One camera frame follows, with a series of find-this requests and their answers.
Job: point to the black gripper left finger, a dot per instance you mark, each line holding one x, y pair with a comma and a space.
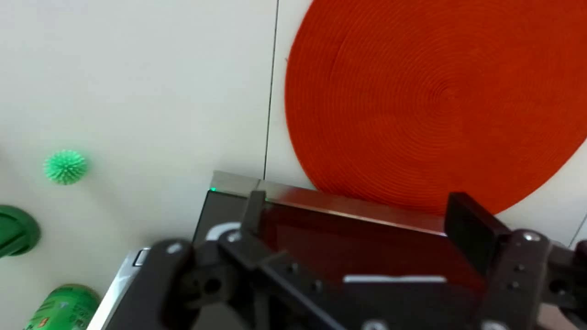
254, 213

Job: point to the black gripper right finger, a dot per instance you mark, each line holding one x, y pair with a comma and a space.
470, 226

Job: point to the red round placemat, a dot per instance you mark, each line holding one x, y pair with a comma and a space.
428, 92

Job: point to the green spiky ball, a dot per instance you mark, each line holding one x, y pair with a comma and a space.
66, 167

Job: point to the green plastic bottle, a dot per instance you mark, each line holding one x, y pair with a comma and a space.
65, 308

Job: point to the green round lid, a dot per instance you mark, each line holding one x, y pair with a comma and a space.
15, 231

